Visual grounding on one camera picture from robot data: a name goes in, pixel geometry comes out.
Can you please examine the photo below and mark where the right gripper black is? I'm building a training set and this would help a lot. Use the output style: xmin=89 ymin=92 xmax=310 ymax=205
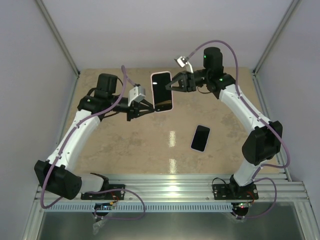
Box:
xmin=164 ymin=69 xmax=210 ymax=93

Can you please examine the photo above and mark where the pink phone case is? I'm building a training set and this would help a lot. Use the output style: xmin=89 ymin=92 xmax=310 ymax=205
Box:
xmin=150 ymin=70 xmax=175 ymax=114

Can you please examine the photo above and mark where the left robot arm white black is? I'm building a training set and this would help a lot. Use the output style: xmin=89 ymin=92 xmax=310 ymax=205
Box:
xmin=34 ymin=73 xmax=155 ymax=200

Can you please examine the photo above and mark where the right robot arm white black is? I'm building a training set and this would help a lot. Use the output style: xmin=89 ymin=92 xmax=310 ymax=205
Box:
xmin=165 ymin=47 xmax=283 ymax=200

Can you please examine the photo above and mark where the black phone in lilac case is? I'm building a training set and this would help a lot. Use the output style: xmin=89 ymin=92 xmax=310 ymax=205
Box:
xmin=190 ymin=125 xmax=211 ymax=153

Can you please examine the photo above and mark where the left controller board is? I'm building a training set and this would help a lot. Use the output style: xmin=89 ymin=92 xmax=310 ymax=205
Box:
xmin=94 ymin=201 xmax=118 ymax=211

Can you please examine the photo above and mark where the controller board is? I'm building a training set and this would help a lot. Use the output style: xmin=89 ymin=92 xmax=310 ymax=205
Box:
xmin=94 ymin=201 xmax=118 ymax=211
xmin=234 ymin=201 xmax=252 ymax=209

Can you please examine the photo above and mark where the right controller board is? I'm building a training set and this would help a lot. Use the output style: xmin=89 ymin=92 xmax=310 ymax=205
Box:
xmin=234 ymin=201 xmax=252 ymax=209

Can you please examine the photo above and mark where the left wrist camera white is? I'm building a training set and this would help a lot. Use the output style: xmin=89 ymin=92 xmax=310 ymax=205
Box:
xmin=127 ymin=84 xmax=146 ymax=107

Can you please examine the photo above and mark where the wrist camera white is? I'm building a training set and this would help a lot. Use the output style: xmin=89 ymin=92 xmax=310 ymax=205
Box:
xmin=127 ymin=84 xmax=146 ymax=107
xmin=174 ymin=56 xmax=194 ymax=74

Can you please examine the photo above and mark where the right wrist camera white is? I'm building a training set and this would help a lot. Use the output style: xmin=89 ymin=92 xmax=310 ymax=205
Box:
xmin=174 ymin=56 xmax=194 ymax=74

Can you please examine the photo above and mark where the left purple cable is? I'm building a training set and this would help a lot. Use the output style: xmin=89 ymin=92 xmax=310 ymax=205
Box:
xmin=40 ymin=65 xmax=147 ymax=221

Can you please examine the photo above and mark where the purple cable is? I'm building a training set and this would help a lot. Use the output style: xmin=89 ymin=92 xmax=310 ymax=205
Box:
xmin=40 ymin=65 xmax=147 ymax=221
xmin=187 ymin=39 xmax=291 ymax=220

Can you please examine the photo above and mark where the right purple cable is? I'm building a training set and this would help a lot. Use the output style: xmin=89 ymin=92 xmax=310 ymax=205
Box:
xmin=187 ymin=39 xmax=291 ymax=220

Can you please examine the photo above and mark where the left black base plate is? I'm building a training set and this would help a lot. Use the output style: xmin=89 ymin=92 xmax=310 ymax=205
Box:
xmin=80 ymin=184 xmax=126 ymax=201

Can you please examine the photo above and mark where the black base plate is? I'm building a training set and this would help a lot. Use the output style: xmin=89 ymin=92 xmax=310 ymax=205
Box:
xmin=212 ymin=183 xmax=259 ymax=200
xmin=80 ymin=184 xmax=126 ymax=201

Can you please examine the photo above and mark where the grey slotted cable duct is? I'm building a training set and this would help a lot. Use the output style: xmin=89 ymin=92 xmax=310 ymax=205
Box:
xmin=47 ymin=202 xmax=233 ymax=213

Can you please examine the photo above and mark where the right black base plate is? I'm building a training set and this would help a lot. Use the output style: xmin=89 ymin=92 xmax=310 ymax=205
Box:
xmin=212 ymin=183 xmax=259 ymax=200

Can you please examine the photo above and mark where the aluminium rail frame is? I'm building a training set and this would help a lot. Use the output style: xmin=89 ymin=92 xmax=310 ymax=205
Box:
xmin=20 ymin=72 xmax=313 ymax=240

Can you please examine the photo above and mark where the left aluminium corner post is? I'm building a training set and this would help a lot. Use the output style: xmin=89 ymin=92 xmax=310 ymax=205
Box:
xmin=35 ymin=0 xmax=80 ymax=77

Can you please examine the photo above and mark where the aluminium corner post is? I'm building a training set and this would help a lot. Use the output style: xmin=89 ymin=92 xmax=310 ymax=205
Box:
xmin=35 ymin=0 xmax=80 ymax=77
xmin=252 ymin=0 xmax=302 ymax=76

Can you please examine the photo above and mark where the right aluminium corner post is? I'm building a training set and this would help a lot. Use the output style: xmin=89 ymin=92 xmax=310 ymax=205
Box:
xmin=252 ymin=0 xmax=302 ymax=76

